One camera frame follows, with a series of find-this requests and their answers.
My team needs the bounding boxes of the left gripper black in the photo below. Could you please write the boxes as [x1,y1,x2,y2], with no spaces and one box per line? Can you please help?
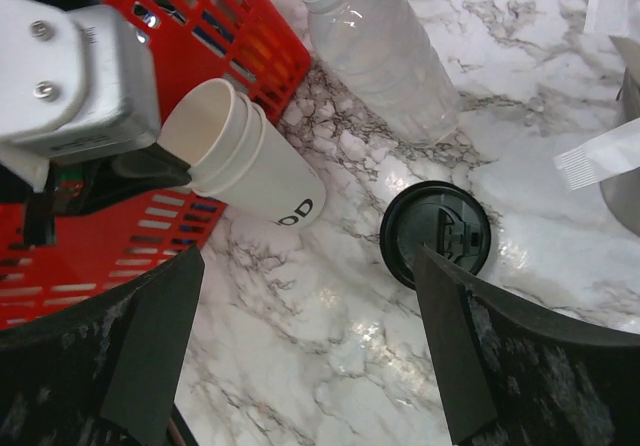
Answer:
[21,145,191,246]

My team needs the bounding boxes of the red plastic basket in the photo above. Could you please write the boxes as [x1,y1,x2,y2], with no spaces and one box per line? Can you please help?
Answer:
[1,0,311,328]

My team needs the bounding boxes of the black plastic cup lid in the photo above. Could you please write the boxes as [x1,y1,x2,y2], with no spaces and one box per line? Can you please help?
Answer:
[379,181,492,290]

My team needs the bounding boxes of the white paper cup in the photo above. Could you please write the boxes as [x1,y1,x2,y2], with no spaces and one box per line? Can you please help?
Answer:
[158,78,247,184]

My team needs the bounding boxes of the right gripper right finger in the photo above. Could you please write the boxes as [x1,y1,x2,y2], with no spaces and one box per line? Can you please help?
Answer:
[414,246,639,445]

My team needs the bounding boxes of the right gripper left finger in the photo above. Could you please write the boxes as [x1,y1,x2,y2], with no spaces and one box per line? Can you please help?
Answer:
[1,246,204,445]

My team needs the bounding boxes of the clear water bottle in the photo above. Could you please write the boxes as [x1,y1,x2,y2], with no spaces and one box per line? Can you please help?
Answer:
[302,0,460,145]

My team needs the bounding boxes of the white wrapped straws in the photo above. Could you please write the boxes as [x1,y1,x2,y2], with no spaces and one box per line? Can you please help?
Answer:
[554,0,639,190]

